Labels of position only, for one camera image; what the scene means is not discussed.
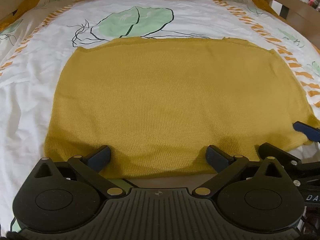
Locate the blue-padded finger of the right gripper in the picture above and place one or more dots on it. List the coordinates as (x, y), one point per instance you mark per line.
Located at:
(312, 133)

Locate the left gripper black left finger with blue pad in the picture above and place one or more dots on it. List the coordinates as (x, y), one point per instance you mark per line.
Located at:
(88, 168)

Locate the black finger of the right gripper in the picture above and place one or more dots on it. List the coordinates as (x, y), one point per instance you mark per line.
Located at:
(268, 150)

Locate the white leaf-print duvet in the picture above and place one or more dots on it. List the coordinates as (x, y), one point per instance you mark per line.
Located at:
(36, 47)

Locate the mustard yellow knit sweater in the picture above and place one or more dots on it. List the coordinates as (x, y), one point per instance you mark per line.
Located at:
(158, 104)

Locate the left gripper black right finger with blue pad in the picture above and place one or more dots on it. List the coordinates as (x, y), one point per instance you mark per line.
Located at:
(227, 168)

